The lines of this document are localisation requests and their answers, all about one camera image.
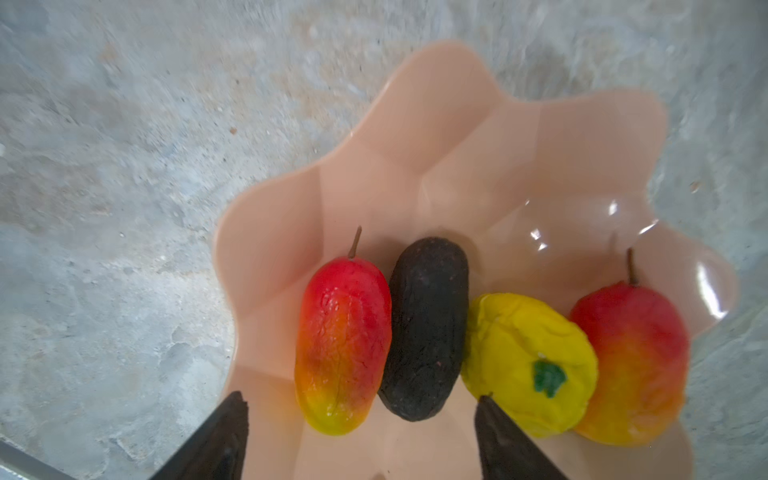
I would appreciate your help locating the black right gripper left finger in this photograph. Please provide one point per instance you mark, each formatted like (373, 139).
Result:
(217, 449)

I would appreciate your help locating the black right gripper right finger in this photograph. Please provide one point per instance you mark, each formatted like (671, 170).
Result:
(506, 452)

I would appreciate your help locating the yellow fake lemon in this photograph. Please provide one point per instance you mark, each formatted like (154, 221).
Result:
(538, 367)

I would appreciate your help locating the red yellow fake mango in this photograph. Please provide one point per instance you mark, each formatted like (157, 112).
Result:
(343, 340)

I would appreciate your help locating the red orange fake mango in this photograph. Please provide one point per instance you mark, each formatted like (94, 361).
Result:
(643, 352)

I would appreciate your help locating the dark brown fake avocado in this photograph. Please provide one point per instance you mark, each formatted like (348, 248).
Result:
(430, 298)

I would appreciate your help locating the pink wavy fruit bowl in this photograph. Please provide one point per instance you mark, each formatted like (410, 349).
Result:
(544, 197)

